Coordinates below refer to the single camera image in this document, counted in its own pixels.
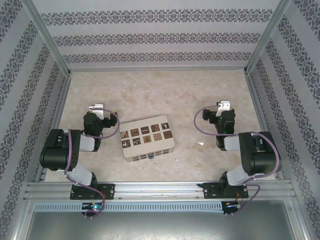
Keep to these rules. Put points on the white box with picture tiles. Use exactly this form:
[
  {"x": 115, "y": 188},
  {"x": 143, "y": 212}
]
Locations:
[{"x": 146, "y": 137}]

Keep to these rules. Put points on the small blue padlock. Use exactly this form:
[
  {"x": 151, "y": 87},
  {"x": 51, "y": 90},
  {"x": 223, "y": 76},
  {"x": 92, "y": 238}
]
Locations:
[{"x": 150, "y": 156}]

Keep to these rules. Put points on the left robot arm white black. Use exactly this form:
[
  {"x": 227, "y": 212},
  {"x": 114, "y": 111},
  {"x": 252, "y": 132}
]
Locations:
[{"x": 53, "y": 152}]

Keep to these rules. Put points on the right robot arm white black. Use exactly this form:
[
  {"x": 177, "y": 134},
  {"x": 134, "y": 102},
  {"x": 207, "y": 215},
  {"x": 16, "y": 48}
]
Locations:
[{"x": 262, "y": 155}]

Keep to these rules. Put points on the grey metal sheet panel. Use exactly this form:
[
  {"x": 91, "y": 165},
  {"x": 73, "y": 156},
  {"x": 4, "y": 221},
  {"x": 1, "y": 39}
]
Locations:
[{"x": 160, "y": 226}]

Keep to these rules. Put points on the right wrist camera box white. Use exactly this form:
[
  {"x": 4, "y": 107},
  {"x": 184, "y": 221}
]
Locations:
[{"x": 223, "y": 105}]

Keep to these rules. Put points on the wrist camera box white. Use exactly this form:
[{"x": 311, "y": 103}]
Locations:
[
  {"x": 223, "y": 105},
  {"x": 96, "y": 107}
]

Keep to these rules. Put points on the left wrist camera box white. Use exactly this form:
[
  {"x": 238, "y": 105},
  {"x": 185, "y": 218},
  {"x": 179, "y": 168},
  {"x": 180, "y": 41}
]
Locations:
[{"x": 96, "y": 107}]

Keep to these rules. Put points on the aluminium frame bar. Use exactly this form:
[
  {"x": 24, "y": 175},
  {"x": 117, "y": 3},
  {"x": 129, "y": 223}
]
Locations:
[
  {"x": 256, "y": 100},
  {"x": 157, "y": 68},
  {"x": 62, "y": 100}
]

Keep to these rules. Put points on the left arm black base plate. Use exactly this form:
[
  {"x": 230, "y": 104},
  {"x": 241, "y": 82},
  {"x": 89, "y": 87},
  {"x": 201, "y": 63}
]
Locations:
[{"x": 108, "y": 191}]

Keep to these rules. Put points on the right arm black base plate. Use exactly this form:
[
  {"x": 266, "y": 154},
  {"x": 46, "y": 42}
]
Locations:
[{"x": 210, "y": 191}]

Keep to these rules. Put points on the aluminium frame post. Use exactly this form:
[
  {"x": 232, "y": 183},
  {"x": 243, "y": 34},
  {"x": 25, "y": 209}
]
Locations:
[
  {"x": 266, "y": 37},
  {"x": 48, "y": 37}
]

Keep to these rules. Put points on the aluminium mounting rail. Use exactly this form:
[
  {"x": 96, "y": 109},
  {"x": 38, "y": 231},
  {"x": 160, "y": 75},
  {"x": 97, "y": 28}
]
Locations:
[{"x": 157, "y": 188}]

